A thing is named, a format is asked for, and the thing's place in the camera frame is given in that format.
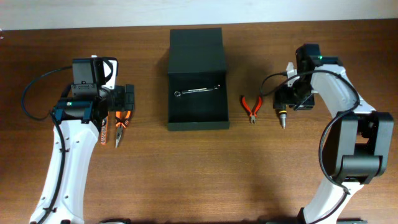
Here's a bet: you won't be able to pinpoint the black open box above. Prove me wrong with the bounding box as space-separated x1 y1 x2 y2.
167 28 230 131

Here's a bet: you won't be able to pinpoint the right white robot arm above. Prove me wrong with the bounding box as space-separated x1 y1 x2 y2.
273 44 394 223

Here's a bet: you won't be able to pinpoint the silver combination wrench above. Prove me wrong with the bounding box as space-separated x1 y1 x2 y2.
174 85 221 97

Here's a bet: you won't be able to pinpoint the orange black needle-nose pliers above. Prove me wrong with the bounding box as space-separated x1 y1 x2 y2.
115 110 132 148

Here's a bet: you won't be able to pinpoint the small red cutting pliers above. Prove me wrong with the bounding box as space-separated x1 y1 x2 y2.
240 95 264 124

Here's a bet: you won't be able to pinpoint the yellow black screwdriver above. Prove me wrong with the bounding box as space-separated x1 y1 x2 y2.
277 110 287 129

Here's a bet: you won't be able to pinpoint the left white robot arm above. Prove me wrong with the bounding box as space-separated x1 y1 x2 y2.
29 56 135 223

